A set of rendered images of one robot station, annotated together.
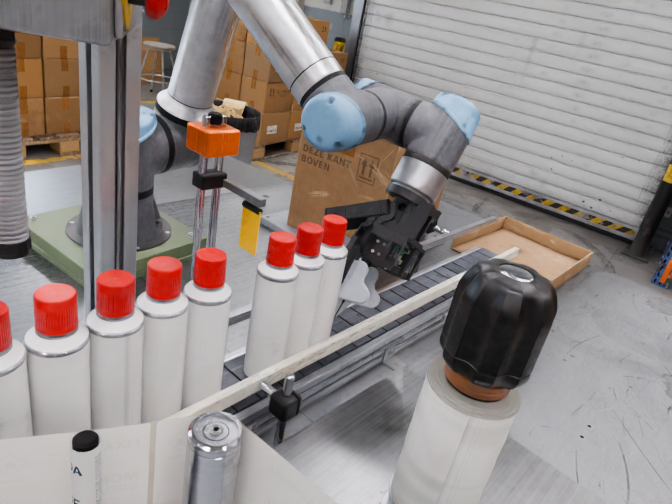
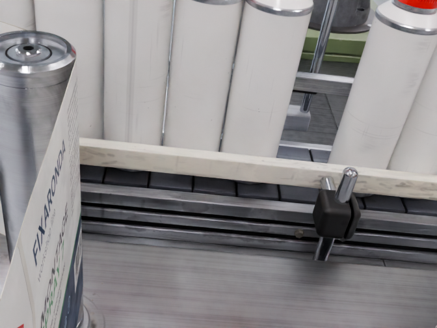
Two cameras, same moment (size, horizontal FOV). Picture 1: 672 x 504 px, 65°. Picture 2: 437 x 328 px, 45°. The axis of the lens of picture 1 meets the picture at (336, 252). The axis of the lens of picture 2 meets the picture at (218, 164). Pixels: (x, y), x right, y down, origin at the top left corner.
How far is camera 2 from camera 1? 31 cm
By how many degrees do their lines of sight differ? 41
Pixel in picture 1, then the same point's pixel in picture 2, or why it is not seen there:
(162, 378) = (185, 92)
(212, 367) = (256, 114)
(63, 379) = (52, 17)
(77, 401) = not seen: hidden behind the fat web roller
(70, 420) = not seen: hidden behind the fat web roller
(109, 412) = (112, 100)
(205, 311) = (257, 18)
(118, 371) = (121, 45)
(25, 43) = not seen: outside the picture
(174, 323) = (205, 13)
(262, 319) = (359, 87)
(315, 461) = (326, 306)
